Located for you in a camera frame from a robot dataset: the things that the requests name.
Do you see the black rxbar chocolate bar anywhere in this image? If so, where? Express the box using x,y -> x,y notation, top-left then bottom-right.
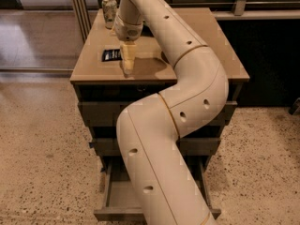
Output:
101,49 -> 122,62

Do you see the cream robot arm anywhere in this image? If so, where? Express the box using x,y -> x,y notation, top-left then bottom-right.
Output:
114,0 -> 229,225

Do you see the grey top drawer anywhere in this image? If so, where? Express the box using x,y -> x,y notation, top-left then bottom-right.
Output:
78,101 -> 237,127

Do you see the grey open bottom drawer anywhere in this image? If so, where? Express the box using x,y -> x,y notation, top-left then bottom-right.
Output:
94,156 -> 221,223

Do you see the silver green soda can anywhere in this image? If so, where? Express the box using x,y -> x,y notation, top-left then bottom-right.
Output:
101,0 -> 117,29

